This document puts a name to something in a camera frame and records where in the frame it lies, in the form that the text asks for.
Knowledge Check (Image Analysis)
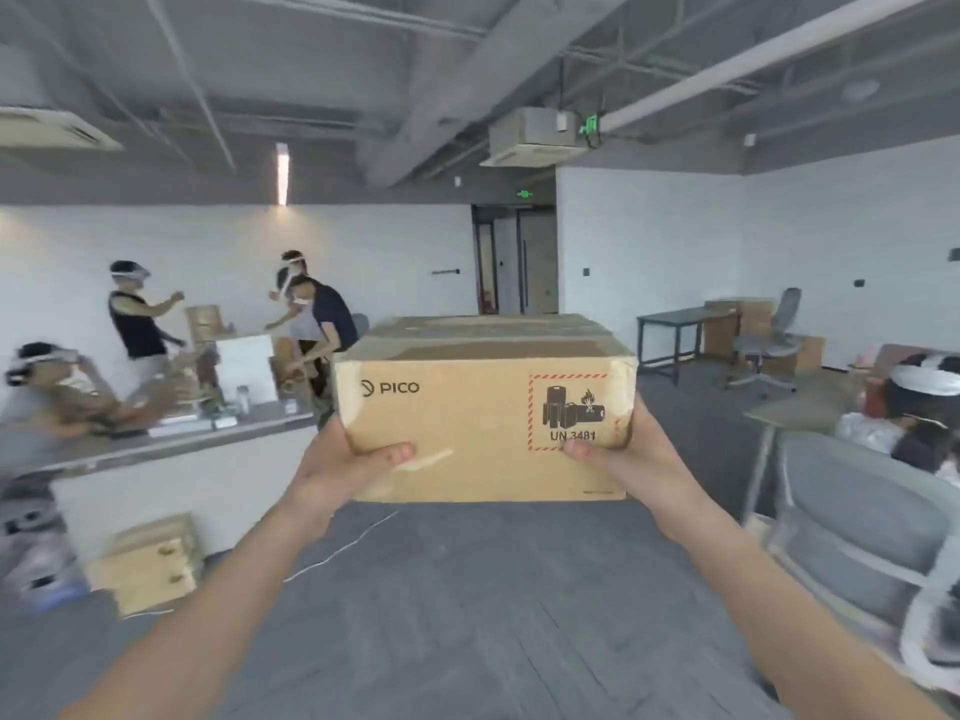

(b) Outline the person's right hand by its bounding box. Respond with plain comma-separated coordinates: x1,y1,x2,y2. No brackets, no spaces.
561,391,700,544

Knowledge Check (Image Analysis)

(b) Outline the grey work desk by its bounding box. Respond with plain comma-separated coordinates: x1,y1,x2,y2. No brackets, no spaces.
0,400,320,586

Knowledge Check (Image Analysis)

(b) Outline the dark door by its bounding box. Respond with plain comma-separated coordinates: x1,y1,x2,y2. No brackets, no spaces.
471,204,559,316

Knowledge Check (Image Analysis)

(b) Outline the dark metal table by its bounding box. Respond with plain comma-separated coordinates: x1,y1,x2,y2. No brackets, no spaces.
636,307,732,386

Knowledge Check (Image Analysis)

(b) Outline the person's right forearm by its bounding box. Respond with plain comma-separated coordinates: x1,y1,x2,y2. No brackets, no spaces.
656,493,931,720

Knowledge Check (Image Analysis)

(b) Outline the person's left forearm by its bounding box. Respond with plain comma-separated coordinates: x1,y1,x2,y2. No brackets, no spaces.
58,493,331,720

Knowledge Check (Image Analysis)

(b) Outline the light wooden drawer cabinet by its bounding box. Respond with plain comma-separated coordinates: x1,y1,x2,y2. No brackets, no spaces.
86,514,205,617

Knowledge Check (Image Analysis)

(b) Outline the large cardboard box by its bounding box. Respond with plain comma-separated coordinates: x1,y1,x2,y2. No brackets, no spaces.
702,298,777,361

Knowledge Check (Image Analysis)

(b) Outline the person's left hand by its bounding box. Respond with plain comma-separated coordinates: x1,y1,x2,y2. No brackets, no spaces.
285,419,417,530

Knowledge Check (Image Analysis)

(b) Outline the small cardboard box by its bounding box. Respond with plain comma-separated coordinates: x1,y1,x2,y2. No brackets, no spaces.
761,334,826,377

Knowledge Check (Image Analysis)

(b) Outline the white box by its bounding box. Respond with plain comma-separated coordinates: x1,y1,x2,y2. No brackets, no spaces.
215,333,280,410

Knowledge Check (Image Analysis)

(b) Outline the grey mesh office chair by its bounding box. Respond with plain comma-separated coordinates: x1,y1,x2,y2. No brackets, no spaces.
761,429,960,694

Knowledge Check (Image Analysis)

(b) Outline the brown cardboard box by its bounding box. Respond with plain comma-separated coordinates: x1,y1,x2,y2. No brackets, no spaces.
333,313,639,504

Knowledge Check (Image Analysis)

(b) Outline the white floor cable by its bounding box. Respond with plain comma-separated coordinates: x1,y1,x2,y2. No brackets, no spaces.
281,509,402,586

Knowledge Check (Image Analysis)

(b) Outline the ceiling air conditioner unit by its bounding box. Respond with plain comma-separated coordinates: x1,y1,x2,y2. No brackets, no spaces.
0,106,125,152
480,106,588,169

